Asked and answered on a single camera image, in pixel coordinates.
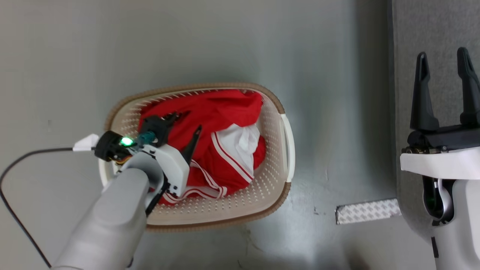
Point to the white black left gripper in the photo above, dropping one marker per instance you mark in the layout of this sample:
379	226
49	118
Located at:
176	168

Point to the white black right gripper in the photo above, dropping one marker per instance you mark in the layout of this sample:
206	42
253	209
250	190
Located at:
438	163

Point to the red white clothing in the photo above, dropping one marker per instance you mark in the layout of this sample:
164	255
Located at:
225	112

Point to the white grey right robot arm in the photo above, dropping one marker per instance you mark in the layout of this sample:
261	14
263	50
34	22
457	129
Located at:
465	225

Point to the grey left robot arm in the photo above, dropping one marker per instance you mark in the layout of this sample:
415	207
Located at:
108	217

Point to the cream perforated laundry basket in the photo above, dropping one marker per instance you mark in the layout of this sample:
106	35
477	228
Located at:
270	176

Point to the grey fabric sofa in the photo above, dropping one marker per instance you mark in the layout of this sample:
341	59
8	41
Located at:
431	30

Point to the grey patterned floor tape strip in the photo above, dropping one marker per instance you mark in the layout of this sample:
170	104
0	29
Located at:
367	211

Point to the black round wrist camera module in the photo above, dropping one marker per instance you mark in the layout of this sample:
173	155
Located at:
107	146

